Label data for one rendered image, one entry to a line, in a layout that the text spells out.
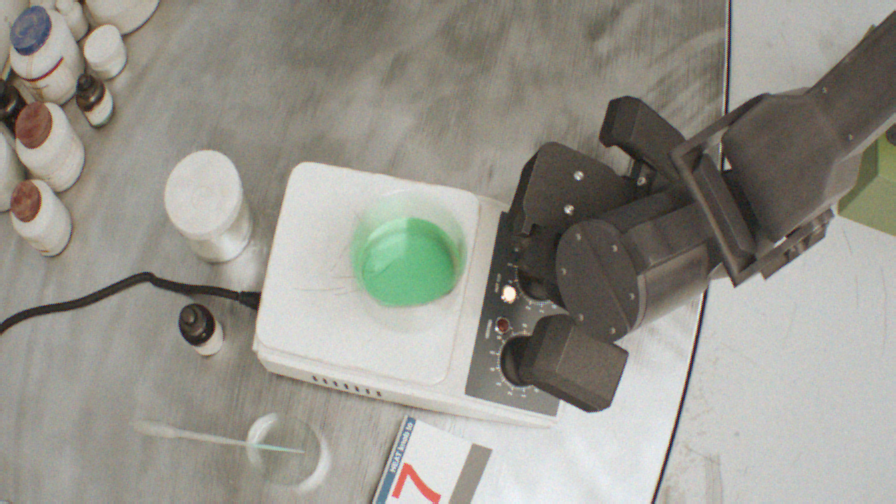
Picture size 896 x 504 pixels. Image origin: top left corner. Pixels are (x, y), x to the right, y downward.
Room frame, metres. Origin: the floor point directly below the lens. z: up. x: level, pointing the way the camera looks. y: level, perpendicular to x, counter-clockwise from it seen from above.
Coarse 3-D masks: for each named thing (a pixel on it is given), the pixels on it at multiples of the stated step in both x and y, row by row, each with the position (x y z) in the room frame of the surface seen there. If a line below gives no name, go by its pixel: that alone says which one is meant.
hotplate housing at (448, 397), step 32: (480, 224) 0.21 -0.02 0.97; (480, 256) 0.19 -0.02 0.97; (480, 288) 0.17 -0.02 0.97; (256, 352) 0.12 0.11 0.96; (320, 384) 0.11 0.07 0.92; (352, 384) 0.10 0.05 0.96; (384, 384) 0.11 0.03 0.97; (448, 384) 0.11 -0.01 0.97; (480, 416) 0.10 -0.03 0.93; (512, 416) 0.10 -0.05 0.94; (544, 416) 0.10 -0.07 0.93
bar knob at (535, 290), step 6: (522, 276) 0.18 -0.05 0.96; (522, 282) 0.18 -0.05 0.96; (528, 282) 0.18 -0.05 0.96; (534, 282) 0.18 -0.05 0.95; (528, 288) 0.18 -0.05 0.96; (534, 288) 0.18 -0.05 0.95; (540, 288) 0.18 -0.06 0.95; (528, 294) 0.17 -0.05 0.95; (534, 294) 0.17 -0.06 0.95; (540, 294) 0.17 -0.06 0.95; (540, 300) 0.17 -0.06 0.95
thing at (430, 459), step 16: (416, 432) 0.08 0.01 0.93; (432, 432) 0.08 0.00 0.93; (416, 448) 0.07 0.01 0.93; (432, 448) 0.07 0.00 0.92; (448, 448) 0.07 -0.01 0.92; (400, 464) 0.06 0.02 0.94; (416, 464) 0.06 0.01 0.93; (432, 464) 0.06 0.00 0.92; (448, 464) 0.06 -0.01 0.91; (400, 480) 0.04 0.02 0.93; (416, 480) 0.05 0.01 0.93; (432, 480) 0.05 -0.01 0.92; (448, 480) 0.05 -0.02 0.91; (400, 496) 0.03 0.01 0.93; (416, 496) 0.03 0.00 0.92; (432, 496) 0.04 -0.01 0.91
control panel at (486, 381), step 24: (504, 216) 0.22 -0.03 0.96; (504, 240) 0.20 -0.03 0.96; (504, 264) 0.19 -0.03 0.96; (504, 288) 0.17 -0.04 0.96; (504, 312) 0.16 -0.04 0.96; (528, 312) 0.16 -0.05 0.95; (552, 312) 0.17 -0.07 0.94; (480, 336) 0.14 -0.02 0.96; (504, 336) 0.14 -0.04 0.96; (480, 360) 0.13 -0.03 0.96; (480, 384) 0.11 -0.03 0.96; (504, 384) 0.11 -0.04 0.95; (528, 408) 0.10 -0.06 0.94; (552, 408) 0.10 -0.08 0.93
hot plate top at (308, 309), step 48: (288, 192) 0.21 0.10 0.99; (336, 192) 0.21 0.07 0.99; (384, 192) 0.22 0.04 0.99; (432, 192) 0.22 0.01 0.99; (288, 240) 0.18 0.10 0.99; (336, 240) 0.18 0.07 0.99; (288, 288) 0.15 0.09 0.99; (336, 288) 0.16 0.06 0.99; (288, 336) 0.12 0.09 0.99; (336, 336) 0.13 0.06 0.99; (384, 336) 0.13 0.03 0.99; (432, 336) 0.13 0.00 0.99; (432, 384) 0.11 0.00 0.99
